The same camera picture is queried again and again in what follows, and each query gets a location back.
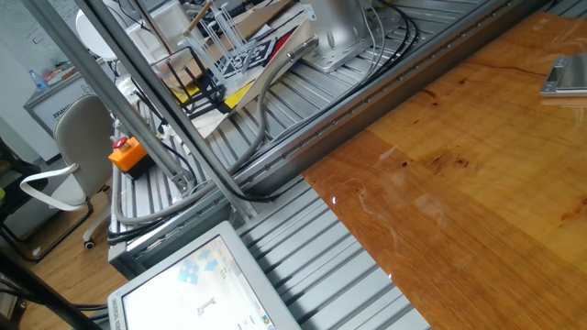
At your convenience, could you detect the white round panel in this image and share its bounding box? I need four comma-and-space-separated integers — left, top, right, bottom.
75, 8, 118, 61

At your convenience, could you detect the black metal bar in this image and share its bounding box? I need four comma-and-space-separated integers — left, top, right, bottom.
0, 249, 102, 330

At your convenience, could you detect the silver metal pedestal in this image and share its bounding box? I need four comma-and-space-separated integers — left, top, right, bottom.
300, 0, 373, 74

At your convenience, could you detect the wooden stick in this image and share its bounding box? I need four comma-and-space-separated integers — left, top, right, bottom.
183, 0, 215, 38

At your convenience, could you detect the beige office chair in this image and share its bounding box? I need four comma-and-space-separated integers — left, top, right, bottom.
18, 93, 116, 251

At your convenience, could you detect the grey flexible hose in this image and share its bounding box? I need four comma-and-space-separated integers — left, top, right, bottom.
111, 35, 321, 226

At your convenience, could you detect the orange emergency stop box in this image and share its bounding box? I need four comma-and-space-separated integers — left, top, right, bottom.
108, 136, 155, 181

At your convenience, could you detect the printed marker calibration board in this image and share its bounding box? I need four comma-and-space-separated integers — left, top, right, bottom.
196, 20, 316, 138

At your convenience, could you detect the clear water bottle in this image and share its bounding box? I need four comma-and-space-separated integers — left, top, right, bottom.
28, 69, 50, 93

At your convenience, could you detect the black wire rack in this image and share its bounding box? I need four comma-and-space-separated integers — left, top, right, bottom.
150, 45, 227, 120

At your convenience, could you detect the white robot teach pendant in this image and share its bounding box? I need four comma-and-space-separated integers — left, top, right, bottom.
107, 220, 302, 330

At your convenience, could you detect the white wire rack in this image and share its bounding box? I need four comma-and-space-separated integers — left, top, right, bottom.
178, 2, 259, 86

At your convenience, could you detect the grey aluminium frame post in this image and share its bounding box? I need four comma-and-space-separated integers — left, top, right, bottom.
20, 0, 194, 193
72, 0, 259, 220

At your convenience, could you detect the white plastic storage box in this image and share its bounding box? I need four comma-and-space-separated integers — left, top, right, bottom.
126, 0, 189, 61

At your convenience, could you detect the silver digital scale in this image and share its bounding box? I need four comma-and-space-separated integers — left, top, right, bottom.
539, 53, 587, 99

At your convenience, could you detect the white wall whiteboard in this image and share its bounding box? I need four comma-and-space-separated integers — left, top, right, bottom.
0, 0, 79, 74

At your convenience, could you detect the brown cardboard sheet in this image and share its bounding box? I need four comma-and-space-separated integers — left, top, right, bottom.
215, 0, 294, 42

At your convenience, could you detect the white cabinet with label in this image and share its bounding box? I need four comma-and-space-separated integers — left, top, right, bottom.
23, 68, 100, 138

